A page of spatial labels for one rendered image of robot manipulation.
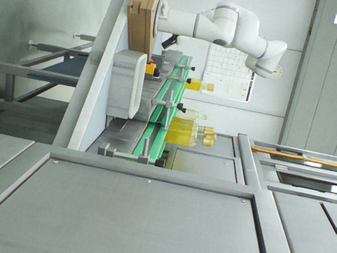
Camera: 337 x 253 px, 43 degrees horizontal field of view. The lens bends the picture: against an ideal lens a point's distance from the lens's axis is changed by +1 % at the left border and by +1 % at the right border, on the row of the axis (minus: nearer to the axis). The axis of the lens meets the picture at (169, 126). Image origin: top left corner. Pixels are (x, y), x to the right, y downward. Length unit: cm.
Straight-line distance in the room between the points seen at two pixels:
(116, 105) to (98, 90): 16
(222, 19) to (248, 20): 12
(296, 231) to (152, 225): 24
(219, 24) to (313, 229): 109
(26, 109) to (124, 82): 63
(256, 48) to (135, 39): 49
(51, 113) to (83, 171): 115
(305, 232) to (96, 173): 38
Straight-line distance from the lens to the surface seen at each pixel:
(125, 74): 149
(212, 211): 75
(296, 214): 81
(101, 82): 140
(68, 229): 64
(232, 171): 190
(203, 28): 169
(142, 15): 159
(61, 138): 134
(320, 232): 78
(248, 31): 176
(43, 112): 196
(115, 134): 151
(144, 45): 169
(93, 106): 134
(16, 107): 201
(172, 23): 170
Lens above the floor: 106
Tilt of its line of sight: 3 degrees down
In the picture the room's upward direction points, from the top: 101 degrees clockwise
